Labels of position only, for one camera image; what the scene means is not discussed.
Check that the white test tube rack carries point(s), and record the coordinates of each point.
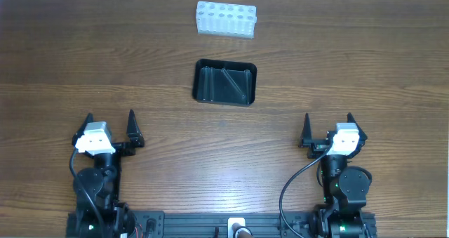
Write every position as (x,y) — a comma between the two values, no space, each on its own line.
(226,24)

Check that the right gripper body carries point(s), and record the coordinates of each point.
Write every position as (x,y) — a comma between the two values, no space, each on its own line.
(317,148)

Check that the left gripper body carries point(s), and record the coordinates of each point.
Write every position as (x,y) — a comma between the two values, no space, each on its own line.
(122,149)

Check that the mounting rail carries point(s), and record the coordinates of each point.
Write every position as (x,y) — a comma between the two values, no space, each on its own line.
(196,225)

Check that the black tray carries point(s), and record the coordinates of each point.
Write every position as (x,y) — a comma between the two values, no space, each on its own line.
(228,97)

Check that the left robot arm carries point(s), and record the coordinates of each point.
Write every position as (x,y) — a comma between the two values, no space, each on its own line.
(89,185)

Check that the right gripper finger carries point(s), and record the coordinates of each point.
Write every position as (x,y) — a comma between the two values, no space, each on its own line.
(350,118)
(307,134)

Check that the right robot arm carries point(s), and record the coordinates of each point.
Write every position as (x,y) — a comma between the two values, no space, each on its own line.
(352,187)

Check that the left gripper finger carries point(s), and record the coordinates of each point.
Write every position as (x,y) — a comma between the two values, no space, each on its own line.
(80,132)
(134,132)

